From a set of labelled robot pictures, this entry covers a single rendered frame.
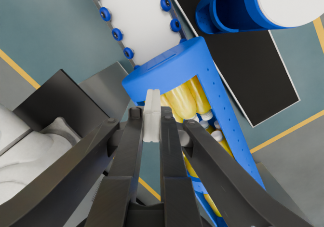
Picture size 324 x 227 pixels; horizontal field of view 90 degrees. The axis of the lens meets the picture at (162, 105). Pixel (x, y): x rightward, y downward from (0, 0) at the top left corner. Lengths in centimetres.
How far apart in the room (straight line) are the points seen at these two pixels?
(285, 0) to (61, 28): 163
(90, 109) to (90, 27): 112
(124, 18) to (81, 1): 108
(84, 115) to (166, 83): 44
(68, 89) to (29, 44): 132
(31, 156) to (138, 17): 58
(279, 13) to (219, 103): 36
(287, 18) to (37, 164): 90
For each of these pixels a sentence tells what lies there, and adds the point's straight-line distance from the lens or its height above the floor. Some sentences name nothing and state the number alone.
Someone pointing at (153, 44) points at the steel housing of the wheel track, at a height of 93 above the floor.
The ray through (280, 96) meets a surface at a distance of 196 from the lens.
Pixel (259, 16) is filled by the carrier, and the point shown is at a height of 101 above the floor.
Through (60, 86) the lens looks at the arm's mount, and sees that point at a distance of 73.
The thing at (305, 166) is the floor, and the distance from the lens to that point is 295.
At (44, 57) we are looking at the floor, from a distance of 195.
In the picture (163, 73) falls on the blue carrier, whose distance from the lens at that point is 39.
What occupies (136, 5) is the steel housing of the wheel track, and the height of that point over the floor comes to 93.
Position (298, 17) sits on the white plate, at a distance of 74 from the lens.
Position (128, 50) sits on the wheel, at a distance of 65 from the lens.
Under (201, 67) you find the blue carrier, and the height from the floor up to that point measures 120.
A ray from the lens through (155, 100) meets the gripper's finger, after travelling 16.
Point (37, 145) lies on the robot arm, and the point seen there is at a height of 119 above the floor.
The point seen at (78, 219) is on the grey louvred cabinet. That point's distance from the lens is 191.
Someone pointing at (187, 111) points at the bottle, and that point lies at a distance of 48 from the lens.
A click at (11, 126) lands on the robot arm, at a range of 66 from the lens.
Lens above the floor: 162
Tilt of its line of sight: 67 degrees down
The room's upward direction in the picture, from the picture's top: 177 degrees clockwise
